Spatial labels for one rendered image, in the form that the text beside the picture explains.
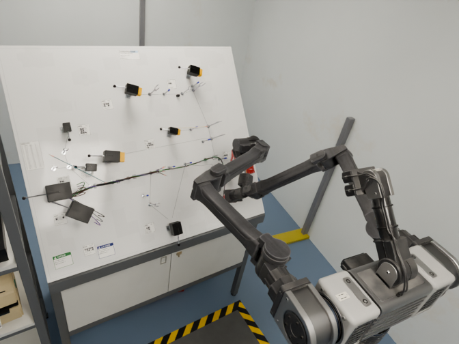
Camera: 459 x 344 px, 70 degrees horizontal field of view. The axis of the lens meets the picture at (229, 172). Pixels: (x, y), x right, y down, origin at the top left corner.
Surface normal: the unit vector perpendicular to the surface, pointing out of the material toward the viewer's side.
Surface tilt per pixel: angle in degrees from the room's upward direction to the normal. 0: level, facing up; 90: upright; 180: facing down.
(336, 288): 0
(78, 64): 51
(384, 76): 90
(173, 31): 90
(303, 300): 0
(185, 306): 0
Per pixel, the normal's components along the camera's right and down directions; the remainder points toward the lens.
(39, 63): 0.51, -0.07
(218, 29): 0.43, 0.57
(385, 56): -0.89, 0.13
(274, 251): 0.23, -0.82
